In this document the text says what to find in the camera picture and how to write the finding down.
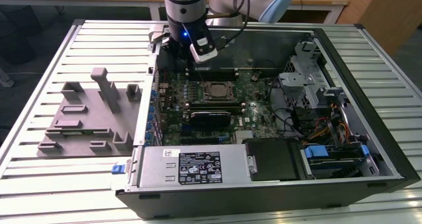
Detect thin metal locking lever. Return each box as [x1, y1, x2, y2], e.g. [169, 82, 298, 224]
[194, 65, 205, 84]

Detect CPU socket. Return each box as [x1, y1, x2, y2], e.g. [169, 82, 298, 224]
[199, 80, 241, 104]

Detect green RAM stick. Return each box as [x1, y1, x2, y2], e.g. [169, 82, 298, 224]
[60, 130, 111, 136]
[189, 106, 246, 115]

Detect black graphics card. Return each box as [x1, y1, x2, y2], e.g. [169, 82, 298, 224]
[187, 110, 234, 130]

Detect green motherboard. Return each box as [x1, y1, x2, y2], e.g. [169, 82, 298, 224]
[154, 67, 282, 147]

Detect grey parts rack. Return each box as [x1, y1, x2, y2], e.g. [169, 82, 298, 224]
[36, 67, 143, 158]

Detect metal drive cage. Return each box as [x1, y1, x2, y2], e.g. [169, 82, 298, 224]
[278, 41, 334, 111]

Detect silver power supply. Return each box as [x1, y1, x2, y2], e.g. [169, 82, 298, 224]
[137, 144, 254, 188]

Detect black drive bay cover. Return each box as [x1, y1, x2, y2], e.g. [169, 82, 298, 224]
[243, 138, 301, 182]

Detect hard disk in blue carrier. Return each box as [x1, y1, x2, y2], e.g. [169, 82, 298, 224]
[298, 144, 376, 180]

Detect wooden cabinet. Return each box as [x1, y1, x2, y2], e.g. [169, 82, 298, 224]
[337, 0, 422, 54]

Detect black PC case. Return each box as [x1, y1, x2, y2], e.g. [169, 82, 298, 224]
[114, 23, 422, 220]

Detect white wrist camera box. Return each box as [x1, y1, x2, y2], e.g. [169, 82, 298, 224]
[189, 23, 219, 65]

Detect black camera cable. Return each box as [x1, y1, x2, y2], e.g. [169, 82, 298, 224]
[215, 0, 251, 49]

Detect orange yellow power wires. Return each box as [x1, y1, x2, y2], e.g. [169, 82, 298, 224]
[305, 104, 350, 142]

